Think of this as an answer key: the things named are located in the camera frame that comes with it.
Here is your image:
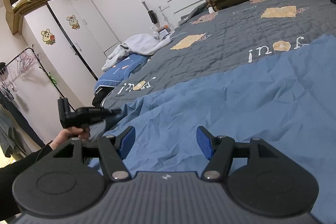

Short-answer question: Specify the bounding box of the light grey hoodie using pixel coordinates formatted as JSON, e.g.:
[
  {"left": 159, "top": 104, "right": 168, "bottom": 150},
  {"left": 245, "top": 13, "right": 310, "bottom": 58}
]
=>
[{"left": 101, "top": 34, "right": 171, "bottom": 72}]

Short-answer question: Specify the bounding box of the white wardrobe with stickers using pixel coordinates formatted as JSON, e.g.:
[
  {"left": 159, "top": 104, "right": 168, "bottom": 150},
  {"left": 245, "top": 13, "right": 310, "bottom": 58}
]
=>
[{"left": 22, "top": 0, "right": 119, "bottom": 108}]

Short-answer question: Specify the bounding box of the person left hand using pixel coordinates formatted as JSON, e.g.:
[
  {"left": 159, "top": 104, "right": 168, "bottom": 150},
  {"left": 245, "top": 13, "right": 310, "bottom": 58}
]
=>
[{"left": 49, "top": 127, "right": 91, "bottom": 150}]

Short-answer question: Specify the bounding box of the white bottle on nightstand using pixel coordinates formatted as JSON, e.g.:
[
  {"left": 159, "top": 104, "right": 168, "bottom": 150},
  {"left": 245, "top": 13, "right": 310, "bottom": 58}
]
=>
[{"left": 152, "top": 27, "right": 160, "bottom": 40}]

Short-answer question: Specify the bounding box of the blue patterned pillow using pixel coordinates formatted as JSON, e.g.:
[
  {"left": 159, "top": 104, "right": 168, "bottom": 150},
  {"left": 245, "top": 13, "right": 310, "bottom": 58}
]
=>
[{"left": 94, "top": 53, "right": 149, "bottom": 95}]

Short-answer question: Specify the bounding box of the black wall mounted device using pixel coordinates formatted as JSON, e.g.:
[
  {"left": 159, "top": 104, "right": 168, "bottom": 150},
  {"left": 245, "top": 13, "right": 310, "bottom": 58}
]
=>
[{"left": 147, "top": 10, "right": 158, "bottom": 24}]

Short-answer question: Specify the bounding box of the person left forearm black sleeve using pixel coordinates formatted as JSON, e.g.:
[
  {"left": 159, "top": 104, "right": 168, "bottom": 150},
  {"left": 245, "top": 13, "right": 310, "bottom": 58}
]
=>
[{"left": 0, "top": 141, "right": 54, "bottom": 224}]

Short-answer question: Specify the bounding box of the black clothes rack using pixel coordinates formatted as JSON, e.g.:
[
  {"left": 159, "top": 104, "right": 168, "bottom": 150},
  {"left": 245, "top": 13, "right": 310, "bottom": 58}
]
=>
[{"left": 1, "top": 47, "right": 62, "bottom": 156}]

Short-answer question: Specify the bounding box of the blue shirt garment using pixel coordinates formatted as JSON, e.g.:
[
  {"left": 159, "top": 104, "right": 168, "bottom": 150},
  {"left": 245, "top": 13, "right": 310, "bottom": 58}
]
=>
[{"left": 91, "top": 35, "right": 335, "bottom": 223}]

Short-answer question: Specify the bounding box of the grey quilted bedspread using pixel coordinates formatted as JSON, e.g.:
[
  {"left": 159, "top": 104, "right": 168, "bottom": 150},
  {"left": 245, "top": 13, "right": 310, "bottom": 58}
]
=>
[{"left": 101, "top": 0, "right": 335, "bottom": 109}]

